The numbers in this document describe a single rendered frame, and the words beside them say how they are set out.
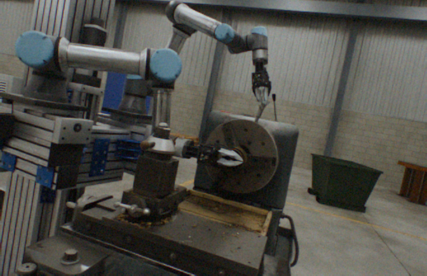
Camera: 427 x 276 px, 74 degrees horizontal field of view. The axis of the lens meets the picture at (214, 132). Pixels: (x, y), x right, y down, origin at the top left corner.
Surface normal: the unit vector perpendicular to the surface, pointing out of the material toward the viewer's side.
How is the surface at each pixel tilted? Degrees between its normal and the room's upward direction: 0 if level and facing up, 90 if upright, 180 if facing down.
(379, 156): 90
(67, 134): 90
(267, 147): 90
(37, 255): 90
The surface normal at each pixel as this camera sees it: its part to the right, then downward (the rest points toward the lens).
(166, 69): 0.36, 0.11
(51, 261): 0.19, -0.98
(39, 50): 0.11, 0.09
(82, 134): 0.89, 0.19
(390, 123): -0.29, 0.00
